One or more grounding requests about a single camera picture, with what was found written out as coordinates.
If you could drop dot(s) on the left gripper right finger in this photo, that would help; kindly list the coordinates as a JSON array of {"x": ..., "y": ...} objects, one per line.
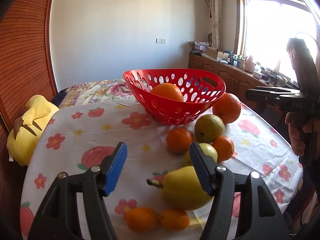
[{"x": 259, "y": 214}]

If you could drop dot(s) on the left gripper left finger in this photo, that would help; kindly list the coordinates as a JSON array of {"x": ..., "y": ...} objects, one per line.
[{"x": 57, "y": 216}]

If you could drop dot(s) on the large back orange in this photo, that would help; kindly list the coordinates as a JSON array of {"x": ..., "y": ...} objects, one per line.
[{"x": 227, "y": 108}]

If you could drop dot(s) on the large orange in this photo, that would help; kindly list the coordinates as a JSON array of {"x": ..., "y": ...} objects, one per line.
[
  {"x": 169, "y": 91},
  {"x": 227, "y": 108}
]

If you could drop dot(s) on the mandarin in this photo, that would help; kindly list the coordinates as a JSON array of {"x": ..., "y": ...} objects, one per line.
[
  {"x": 178, "y": 140},
  {"x": 224, "y": 147}
]

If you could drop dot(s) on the small kumquat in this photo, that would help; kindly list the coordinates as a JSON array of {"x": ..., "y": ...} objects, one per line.
[
  {"x": 174, "y": 220},
  {"x": 141, "y": 219}
]

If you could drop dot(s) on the yellow pear with stem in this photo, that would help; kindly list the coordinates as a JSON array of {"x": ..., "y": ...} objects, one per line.
[{"x": 181, "y": 189}]

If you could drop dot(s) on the pale green apple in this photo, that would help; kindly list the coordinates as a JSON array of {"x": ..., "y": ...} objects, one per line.
[{"x": 208, "y": 150}]

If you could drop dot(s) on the green-brown pear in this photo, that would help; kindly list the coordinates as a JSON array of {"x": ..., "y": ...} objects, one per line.
[{"x": 208, "y": 128}]

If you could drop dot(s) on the large front orange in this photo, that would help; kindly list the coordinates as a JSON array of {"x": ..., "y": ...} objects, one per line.
[{"x": 169, "y": 91}]

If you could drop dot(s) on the person's right hand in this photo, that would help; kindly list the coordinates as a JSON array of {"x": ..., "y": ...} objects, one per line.
[{"x": 297, "y": 144}]

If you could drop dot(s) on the clutter on sideboard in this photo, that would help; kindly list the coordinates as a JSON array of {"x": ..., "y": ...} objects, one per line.
[{"x": 204, "y": 49}]

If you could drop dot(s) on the wooden sideboard cabinet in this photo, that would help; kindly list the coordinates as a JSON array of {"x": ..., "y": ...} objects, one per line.
[{"x": 238, "y": 82}]

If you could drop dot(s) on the floral white table cloth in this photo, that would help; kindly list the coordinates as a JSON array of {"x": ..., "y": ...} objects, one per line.
[{"x": 79, "y": 137}]

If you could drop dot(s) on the wooden framed window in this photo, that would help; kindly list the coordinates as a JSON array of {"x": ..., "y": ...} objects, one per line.
[{"x": 265, "y": 27}]

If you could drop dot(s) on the yellow plush toy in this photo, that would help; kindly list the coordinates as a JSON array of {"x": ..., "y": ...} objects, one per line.
[{"x": 28, "y": 128}]

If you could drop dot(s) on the red perforated plastic basket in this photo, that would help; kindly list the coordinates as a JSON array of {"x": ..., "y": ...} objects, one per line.
[{"x": 201, "y": 90}]

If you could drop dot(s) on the floral bed quilt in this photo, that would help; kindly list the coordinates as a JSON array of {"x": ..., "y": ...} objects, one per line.
[{"x": 92, "y": 92}]

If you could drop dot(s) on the patterned curtain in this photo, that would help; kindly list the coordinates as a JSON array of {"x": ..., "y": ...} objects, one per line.
[{"x": 216, "y": 11}]

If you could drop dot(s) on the wooden slatted wardrobe door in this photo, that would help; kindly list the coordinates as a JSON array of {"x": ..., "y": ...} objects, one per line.
[{"x": 26, "y": 64}]

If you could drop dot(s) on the white wall switch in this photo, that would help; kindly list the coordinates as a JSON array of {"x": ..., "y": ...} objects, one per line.
[{"x": 161, "y": 40}]

